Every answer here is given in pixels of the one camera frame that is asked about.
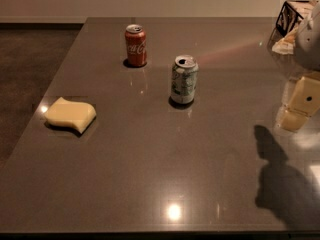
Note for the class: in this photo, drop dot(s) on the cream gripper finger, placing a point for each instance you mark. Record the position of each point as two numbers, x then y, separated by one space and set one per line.
303 103

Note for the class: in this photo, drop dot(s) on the yellow wavy sponge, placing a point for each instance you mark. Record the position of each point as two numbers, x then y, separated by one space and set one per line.
70 114

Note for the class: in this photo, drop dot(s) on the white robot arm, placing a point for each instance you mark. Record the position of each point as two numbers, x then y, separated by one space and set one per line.
307 45

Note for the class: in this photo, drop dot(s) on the crumpled white packet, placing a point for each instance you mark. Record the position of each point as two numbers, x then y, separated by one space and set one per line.
285 46

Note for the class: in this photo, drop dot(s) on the green and white soda can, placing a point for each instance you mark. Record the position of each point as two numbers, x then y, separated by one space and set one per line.
184 79

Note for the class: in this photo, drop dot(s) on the red Coca-Cola can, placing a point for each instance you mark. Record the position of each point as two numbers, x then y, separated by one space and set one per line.
135 38

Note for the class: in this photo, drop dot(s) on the black wire basket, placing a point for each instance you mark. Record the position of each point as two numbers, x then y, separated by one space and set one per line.
292 13

